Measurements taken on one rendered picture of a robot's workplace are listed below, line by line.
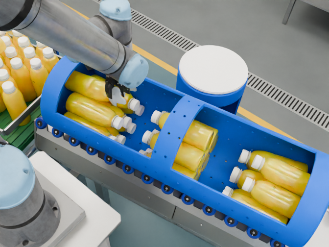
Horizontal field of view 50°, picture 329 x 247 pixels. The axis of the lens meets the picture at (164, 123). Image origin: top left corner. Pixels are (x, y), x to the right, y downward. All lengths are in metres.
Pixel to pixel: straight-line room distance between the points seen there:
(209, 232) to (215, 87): 0.53
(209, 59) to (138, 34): 1.83
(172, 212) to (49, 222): 0.51
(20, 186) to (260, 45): 2.83
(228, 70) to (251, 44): 1.88
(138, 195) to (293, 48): 2.43
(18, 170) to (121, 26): 0.42
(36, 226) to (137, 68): 0.41
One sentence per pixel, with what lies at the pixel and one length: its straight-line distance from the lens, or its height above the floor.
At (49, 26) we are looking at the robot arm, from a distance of 0.59.
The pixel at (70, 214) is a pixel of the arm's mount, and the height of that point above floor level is 1.18.
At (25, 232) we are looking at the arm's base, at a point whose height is 1.25.
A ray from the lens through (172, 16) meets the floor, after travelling 3.48.
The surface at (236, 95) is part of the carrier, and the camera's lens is 1.41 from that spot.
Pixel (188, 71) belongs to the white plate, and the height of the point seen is 1.04.
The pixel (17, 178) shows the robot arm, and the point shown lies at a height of 1.40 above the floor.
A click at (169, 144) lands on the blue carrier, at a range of 0.98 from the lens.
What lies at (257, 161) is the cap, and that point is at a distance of 1.03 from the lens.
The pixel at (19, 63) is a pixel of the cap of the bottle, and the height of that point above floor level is 1.09.
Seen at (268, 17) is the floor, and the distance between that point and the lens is 3.68.
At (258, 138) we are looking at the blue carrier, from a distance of 1.18.
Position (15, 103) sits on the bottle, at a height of 1.03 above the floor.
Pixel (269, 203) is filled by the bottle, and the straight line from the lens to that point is 1.03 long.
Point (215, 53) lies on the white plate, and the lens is 1.51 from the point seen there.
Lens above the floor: 2.00
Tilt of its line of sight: 52 degrees down
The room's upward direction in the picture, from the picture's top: 5 degrees clockwise
